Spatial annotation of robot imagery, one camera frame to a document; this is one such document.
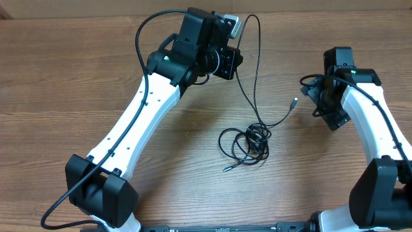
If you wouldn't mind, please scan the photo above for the black USB cable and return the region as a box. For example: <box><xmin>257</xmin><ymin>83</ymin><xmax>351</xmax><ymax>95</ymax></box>
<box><xmin>234</xmin><ymin>14</ymin><xmax>299</xmax><ymax>155</ymax></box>

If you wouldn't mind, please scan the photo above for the thin black barrel-plug cable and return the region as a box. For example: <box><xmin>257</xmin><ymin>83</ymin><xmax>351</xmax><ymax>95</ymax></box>
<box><xmin>218</xmin><ymin>123</ymin><xmax>273</xmax><ymax>172</ymax></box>

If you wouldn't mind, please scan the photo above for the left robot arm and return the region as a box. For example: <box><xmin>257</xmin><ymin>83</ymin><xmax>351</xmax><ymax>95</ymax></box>
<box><xmin>65</xmin><ymin>7</ymin><xmax>243</xmax><ymax>231</ymax></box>

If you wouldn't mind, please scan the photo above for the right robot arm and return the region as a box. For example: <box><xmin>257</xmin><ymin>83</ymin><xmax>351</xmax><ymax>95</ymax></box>
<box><xmin>299</xmin><ymin>47</ymin><xmax>411</xmax><ymax>231</ymax></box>

